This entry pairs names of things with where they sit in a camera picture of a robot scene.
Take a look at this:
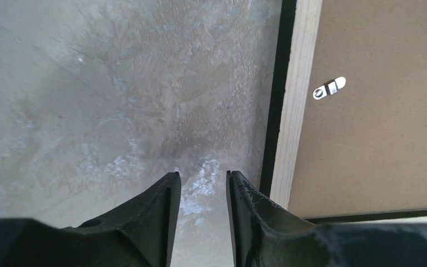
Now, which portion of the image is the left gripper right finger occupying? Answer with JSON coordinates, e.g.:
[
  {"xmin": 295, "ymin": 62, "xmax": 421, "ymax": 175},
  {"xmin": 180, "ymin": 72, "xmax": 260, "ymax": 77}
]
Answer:
[{"xmin": 226, "ymin": 171, "xmax": 427, "ymax": 266}]

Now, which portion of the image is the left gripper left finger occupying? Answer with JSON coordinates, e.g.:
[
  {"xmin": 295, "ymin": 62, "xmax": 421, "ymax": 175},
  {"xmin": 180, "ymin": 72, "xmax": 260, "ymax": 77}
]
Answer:
[{"xmin": 0, "ymin": 172, "xmax": 181, "ymax": 266}]

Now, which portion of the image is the black wooden picture frame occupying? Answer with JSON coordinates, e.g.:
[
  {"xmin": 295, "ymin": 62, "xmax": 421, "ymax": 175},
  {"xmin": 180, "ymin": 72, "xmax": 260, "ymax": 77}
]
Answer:
[{"xmin": 259, "ymin": 0, "xmax": 427, "ymax": 225}]

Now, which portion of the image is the metal frame turn clip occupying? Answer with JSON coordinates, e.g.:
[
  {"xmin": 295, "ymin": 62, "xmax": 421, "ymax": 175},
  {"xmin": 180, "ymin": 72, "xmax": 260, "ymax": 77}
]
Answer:
[{"xmin": 312, "ymin": 76, "xmax": 346, "ymax": 100}]

